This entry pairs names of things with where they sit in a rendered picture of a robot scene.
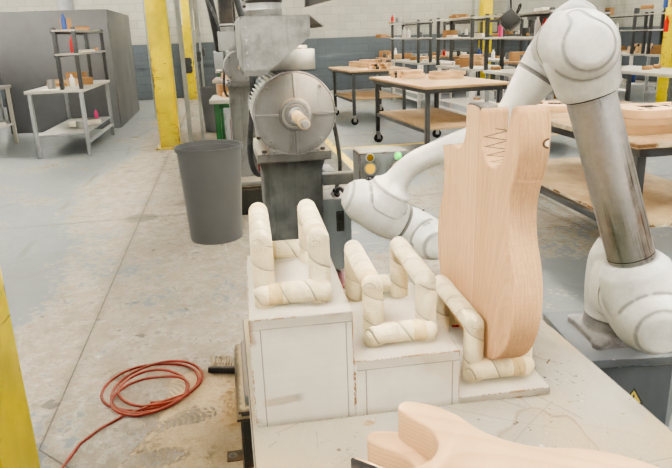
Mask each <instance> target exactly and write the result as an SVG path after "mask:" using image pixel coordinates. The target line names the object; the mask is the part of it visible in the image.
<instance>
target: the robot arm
mask: <svg viewBox="0 0 672 468"><path fill-rule="evenodd" d="M621 80H622V72H621V38H620V34H619V31H618V29H617V27H616V25H615V24H614V22H613V21H612V20H611V19H610V18H609V17H608V16H606V15H605V14H603V13H602V12H599V11H597V9H596V7H595V6H594V5H592V4H591V3H589V2H587V1H585V0H569V1H567V2H566V3H564V4H563V5H561V6H560V7H559V8H558V9H556V10H555V11H554V12H553V13H552V14H551V16H550V17H549V18H548V19H547V21H546V22H545V23H544V24H543V26H542V27H541V28H540V30H539V31H538V33H537V34H536V36H535V37H534V39H533V40H532V42H531V43H530V45H529V46H528V48H527V50H526V52H525V54H524V56H523V58H522V59H521V61H520V63H519V65H518V66H517V68H516V71H515V73H514V75H513V78H512V80H511V82H510V84H509V86H508V88H507V90H506V92H505V94H504V96H503V98H502V100H501V102H500V103H499V105H498V107H506V106H507V107H508V109H509V121H508V128H509V122H510V117H511V112H512V109H513V108H514V107H515V106H527V105H538V104H539V103H540V102H541V101H542V100H543V99H544V98H545V97H546V96H547V95H548V94H549V93H550V92H551V91H552V90H553V91H554V93H555V96H556V98H557V99H558V100H559V101H560V102H561V103H562V104H566V106H567V110H568V114H569V118H570V122H571V125H572V129H573V133H574V137H575V141H576V144H577V148H578V152H579V156H580V160H581V163H582V167H583V171H584V175H585V179H586V182H587V186H588V190H589V194H590V198H591V201H592V205H593V209H594V213H595V217H596V220H597V224H598V228H599V232H600V237H599V238H598V239H597V240H596V242H595V243H594V245H593V246H592V248H591V250H590V252H589V255H588V259H587V265H586V273H585V284H584V311H583V314H570V315H568V320H567V321H568V322H569V323H571V324H573V325H574V326H575V327H576V328H577V329H578V330H579V331H580V332H581V333H582V334H583V335H584V336H585V338H586V339H587V340H588V341H589V342H590V343H591V347H592V348H593V349H595V350H600V351H602V350H607V349H613V348H633V349H635V350H637V351H640V352H642V353H646V354H651V355H652V354H663V353H668V352H671V351H672V262H671V259H670V258H669V257H667V256H666V255H665V254H663V253H662V252H660V251H658V250H656V249H655V246H654V242H653V238H652V234H651V230H650V225H649V221H648V217H647V213H646V209H645V205H644V201H643V197H642V192H641V188H640V184H639V180H638V176H637V172H636V168H635V164H634V159H633V155H632V151H631V147H630V143H629V139H628V135H627V131H626V126H625V122H624V118H623V114H622V110H621V106H620V102H619V98H618V93H617V89H618V88H619V86H620V83H621ZM465 134H466V127H465V128H463V129H461V130H458V131H456V132H454V133H451V134H449V135H447V136H444V137H442V138H440V139H437V140H435V141H433V142H430V143H428V144H426V145H424V146H421V147H419V148H417V149H415V150H413V151H411V152H410V153H408V154H407V155H405V156H404V157H402V158H401V159H400V160H399V161H398V162H397V163H396V164H395V165H394V166H393V167H392V168H391V169H390V170H389V171H388V172H387V173H385V174H383V175H380V176H375V177H374V179H372V180H369V181H367V180H365V179H359V180H354V181H352V182H351V183H349V184H348V185H347V186H346V188H345V190H344V192H343V195H342V200H341V204H342V206H343V208H344V210H345V212H346V214H347V215H348V216H349V217H350V218H351V219H352V220H353V221H355V222H356V223H357V224H359V225H360V226H362V227H364V228H365V229H367V230H369V231H371V232H373V233H375V234H377V235H379V236H382V237H385V238H388V239H390V240H392V239H393V238H395V237H397V236H401V237H403V238H405V239H406V240H407V242H408V243H409V244H410V245H411V246H412V248H413V249H414V250H415V251H416V253H417V254H418V255H419V256H420V258H422V259H426V260H438V259H439V255H438V221H439V220H438V219H437V218H435V217H434V216H432V215H430V214H429V213H427V212H425V209H423V208H418V207H416V206H414V205H412V204H409V203H408V201H409V199H410V197H409V194H408V188H409V185H410V183H411V181H412V179H413V178H414V177H415V176H416V175H417V174H418V173H420V172H421V171H423V170H425V169H427V168H429V167H431V166H434V165H437V164H439V163H442V162H444V150H443V145H449V144H459V143H463V142H464V139H465Z"/></svg>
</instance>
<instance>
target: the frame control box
mask: <svg viewBox="0 0 672 468"><path fill-rule="evenodd" d="M396 151H400V152H401V153H402V157H404V156H405V155H407V154H408V151H407V150H406V149H404V148H402V147H401V146H399V145H398V146H383V147H368V148H354V149H353V177H354V180H359V179H365V180H367V181H369V180H372V179H374V177H375V176H380V175H383V174H385V173H387V172H388V171H389V170H390V169H391V168H392V167H393V166H394V164H395V163H396V162H398V161H399V160H395V159H394V157H393V155H394V153H395V152H396ZM400 152H399V153H400ZM368 153H372V154H374V157H375V158H374V160H373V161H372V162H367V161H366V159H365V157H366V155H367V154H368ZM368 164H373V165H374V166H375V171H374V172H373V173H371V174H370V173H367V172H366V166H367V165H368ZM344 190H345V189H344V188H343V187H342V186H338V187H337V188H336V190H335V192H334V194H333V195H332V197H333V198H339V197H340V191H341V192H342V193H343V192H344Z"/></svg>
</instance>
